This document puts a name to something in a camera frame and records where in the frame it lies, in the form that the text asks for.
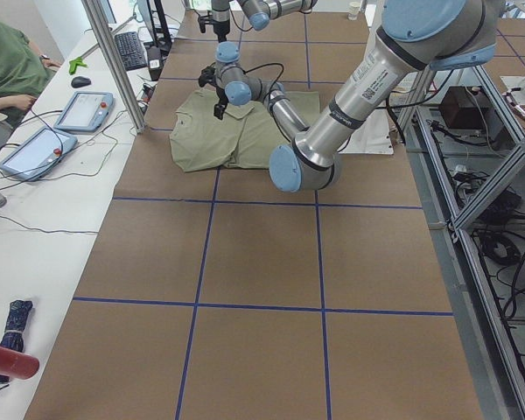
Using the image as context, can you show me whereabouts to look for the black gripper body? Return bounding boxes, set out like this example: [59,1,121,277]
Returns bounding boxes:
[198,9,230,43]
[198,64,228,108]

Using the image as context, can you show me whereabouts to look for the sage green long-sleeve shirt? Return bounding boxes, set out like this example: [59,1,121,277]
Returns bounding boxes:
[169,87,325,173]

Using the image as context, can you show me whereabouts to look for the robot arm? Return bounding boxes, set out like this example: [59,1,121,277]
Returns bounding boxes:
[199,0,505,193]
[197,0,317,43]

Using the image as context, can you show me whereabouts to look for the black keyboard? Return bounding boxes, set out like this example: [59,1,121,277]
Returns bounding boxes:
[114,31,148,71]

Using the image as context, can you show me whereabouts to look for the upper teach pendant tablet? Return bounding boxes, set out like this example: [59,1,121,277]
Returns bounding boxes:
[53,91,115,133]

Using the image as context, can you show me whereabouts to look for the teach pendant tablet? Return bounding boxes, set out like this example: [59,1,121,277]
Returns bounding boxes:
[0,127,77,181]
[53,91,115,133]

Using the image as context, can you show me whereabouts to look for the black computer mouse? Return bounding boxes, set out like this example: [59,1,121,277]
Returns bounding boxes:
[71,76,91,88]

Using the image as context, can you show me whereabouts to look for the green plastic clamp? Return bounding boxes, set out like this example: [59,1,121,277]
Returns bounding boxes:
[68,57,88,74]

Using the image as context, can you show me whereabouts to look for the white paper cup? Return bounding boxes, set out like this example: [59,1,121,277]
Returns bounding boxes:
[347,1,361,21]

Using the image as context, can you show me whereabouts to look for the seated person in green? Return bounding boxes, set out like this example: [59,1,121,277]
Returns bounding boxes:
[0,21,61,128]

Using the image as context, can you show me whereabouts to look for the lower teach pendant tablet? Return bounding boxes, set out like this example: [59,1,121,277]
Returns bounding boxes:
[0,127,77,181]

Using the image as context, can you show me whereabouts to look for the folded dark blue umbrella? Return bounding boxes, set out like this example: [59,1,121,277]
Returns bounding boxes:
[0,300,33,385]

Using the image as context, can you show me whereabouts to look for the red water bottle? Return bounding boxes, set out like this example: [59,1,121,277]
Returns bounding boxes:
[0,346,40,380]

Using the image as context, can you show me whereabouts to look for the aluminium frame post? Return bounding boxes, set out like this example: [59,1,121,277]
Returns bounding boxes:
[81,0,145,134]

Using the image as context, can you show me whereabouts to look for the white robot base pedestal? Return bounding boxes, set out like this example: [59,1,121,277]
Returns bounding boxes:
[341,109,394,155]

